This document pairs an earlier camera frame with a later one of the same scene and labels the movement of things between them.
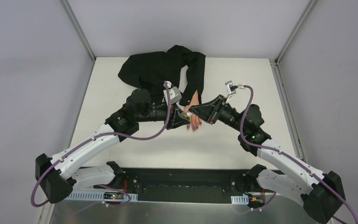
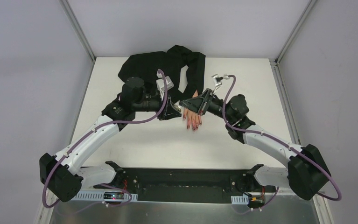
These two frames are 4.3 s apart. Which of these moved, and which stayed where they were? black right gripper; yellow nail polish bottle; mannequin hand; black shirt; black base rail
Moved: black right gripper; yellow nail polish bottle
Stayed: mannequin hand; black base rail; black shirt
